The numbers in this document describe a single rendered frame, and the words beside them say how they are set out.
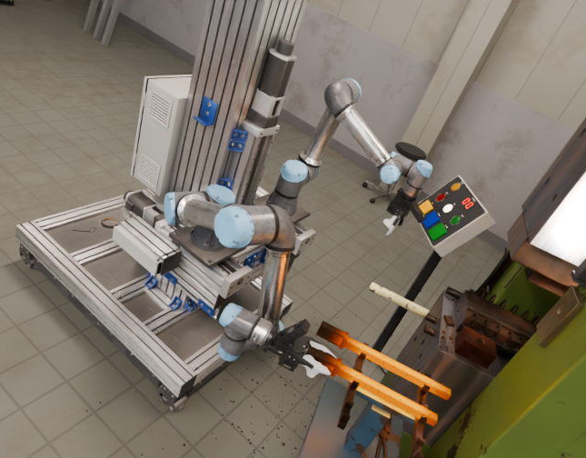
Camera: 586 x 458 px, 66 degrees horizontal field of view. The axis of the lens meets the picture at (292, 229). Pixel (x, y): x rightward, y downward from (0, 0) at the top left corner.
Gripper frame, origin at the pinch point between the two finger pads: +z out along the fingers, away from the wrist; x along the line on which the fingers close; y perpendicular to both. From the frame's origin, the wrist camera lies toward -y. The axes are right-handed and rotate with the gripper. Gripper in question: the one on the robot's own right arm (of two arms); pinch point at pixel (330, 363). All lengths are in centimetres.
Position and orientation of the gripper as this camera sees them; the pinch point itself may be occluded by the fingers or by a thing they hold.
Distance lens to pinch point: 138.2
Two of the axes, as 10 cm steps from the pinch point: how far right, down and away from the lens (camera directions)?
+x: -3.3, 4.3, -8.4
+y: -3.2, 7.9, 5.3
